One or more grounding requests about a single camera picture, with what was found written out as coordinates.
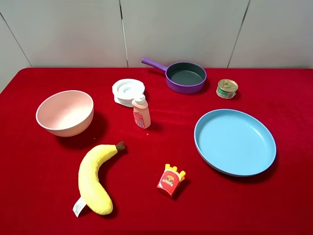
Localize blue plastic plate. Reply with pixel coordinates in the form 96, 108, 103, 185
194, 109, 277, 177

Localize red tablecloth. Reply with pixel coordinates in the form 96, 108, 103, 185
0, 68, 313, 235

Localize green gold tin can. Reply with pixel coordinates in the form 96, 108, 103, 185
216, 79, 239, 99

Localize purple toy frying pan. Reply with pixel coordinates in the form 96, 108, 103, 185
141, 57, 207, 94

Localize yellow plush banana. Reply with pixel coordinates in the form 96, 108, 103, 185
73, 141, 125, 217

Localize white round plastic lid stack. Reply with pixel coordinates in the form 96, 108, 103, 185
112, 79, 145, 107

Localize pink plastic bowl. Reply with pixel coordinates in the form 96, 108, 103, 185
36, 90, 94, 137

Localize peach lotion bottle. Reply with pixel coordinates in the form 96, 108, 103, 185
132, 94, 151, 129

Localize red toy fries box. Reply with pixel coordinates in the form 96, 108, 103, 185
157, 164, 186, 197

